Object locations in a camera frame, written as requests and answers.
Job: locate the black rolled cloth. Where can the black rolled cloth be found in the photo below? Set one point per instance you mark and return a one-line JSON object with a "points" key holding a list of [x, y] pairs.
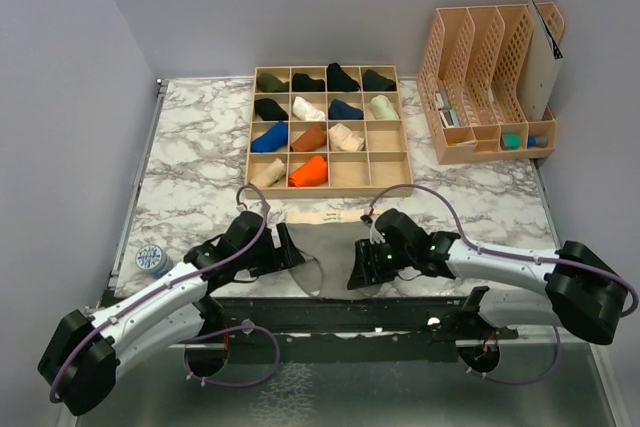
{"points": [[268, 109], [338, 80], [302, 82]]}

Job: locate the navy rolled cloth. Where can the navy rolled cloth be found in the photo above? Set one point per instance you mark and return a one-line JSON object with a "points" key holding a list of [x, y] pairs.
{"points": [[340, 110]]}

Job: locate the dark green rolled cloth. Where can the dark green rolled cloth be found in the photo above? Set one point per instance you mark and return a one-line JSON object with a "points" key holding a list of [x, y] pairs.
{"points": [[372, 81]]}

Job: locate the pink file organizer rack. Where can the pink file organizer rack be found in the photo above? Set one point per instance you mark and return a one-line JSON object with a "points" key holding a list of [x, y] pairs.
{"points": [[476, 54]]}

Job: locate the beige rolled cloth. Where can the beige rolled cloth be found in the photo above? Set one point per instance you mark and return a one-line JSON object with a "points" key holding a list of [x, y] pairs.
{"points": [[269, 175]]}

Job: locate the olive green rolled cloth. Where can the olive green rolled cloth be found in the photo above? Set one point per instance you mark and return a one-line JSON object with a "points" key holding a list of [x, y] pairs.
{"points": [[269, 83]]}

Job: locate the grey folder in rack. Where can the grey folder in rack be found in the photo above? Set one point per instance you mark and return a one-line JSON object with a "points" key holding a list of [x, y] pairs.
{"points": [[543, 59]]}

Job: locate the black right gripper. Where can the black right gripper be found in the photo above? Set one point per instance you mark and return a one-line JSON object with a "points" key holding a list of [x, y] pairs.
{"points": [[364, 273]]}

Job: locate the cards in rack slot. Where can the cards in rack slot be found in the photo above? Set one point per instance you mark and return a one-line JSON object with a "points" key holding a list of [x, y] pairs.
{"points": [[455, 134]]}

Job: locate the wooden compartment tray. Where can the wooden compartment tray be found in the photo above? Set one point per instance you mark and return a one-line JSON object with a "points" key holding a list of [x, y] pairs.
{"points": [[383, 162]]}

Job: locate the beige boxer underwear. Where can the beige boxer underwear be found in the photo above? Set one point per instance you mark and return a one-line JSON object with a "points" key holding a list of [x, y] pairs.
{"points": [[343, 139]]}

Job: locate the blue rolled cloth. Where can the blue rolled cloth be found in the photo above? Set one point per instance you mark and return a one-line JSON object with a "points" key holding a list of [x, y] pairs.
{"points": [[273, 139]]}

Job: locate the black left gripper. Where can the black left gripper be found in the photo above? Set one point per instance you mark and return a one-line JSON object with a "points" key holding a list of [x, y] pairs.
{"points": [[286, 257]]}

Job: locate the pale green rolled cloth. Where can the pale green rolled cloth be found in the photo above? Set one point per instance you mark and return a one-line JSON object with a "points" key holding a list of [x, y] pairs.
{"points": [[383, 109]]}

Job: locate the brown rolled cloth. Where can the brown rolled cloth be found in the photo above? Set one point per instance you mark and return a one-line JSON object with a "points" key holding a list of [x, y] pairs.
{"points": [[311, 140]]}

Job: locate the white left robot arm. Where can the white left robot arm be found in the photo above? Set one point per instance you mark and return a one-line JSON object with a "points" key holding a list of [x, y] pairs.
{"points": [[89, 352]]}

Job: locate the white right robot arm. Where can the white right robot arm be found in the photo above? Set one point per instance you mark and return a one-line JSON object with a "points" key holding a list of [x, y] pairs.
{"points": [[570, 287]]}

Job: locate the blue grey cylinder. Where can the blue grey cylinder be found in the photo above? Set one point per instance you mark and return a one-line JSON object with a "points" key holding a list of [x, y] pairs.
{"points": [[540, 141]]}

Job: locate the white rolled cloth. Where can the white rolled cloth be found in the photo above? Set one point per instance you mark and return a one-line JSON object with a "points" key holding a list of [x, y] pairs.
{"points": [[305, 111]]}

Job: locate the orange rolled cloth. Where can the orange rolled cloth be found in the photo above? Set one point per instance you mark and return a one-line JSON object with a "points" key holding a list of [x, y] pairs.
{"points": [[312, 173]]}

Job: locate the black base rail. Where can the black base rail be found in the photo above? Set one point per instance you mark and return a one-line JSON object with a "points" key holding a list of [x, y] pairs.
{"points": [[305, 330]]}

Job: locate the black rolled cloth left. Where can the black rolled cloth left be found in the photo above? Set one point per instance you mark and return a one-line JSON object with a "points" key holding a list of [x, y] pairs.
{"points": [[268, 109]]}

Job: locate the grey underwear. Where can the grey underwear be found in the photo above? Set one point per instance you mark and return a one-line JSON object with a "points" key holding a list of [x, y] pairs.
{"points": [[327, 243]]}

